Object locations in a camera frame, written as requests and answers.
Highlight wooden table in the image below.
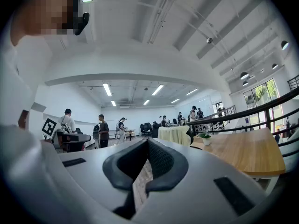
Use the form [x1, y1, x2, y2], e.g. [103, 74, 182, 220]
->
[190, 127, 286, 176]

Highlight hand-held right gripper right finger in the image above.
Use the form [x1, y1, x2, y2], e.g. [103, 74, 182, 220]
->
[145, 138, 189, 193]

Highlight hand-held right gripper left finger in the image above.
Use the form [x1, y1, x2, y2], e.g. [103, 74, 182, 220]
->
[102, 138, 149, 220]

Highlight pale yellow clothes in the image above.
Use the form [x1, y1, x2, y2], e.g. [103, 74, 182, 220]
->
[158, 125, 191, 147]

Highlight person's white shirt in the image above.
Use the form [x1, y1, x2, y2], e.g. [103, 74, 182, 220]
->
[0, 31, 56, 130]

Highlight large glass window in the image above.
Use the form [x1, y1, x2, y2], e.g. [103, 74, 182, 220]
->
[243, 78, 282, 131]

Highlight black metal railing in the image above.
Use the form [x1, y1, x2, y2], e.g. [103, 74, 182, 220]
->
[186, 93, 299, 157]

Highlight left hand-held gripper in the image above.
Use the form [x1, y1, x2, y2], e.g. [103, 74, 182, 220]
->
[42, 118, 92, 153]

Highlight row of ceiling tube lights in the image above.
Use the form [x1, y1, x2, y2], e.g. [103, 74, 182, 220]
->
[102, 83, 199, 107]

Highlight black head-worn camera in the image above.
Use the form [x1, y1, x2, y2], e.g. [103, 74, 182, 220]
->
[74, 12, 90, 36]

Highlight person's head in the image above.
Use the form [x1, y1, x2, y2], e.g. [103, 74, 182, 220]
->
[10, 0, 81, 47]

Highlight small potted plant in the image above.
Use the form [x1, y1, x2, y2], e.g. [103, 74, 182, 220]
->
[198, 132, 212, 146]

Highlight group of black office chairs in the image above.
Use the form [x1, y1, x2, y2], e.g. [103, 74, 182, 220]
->
[139, 122, 162, 138]

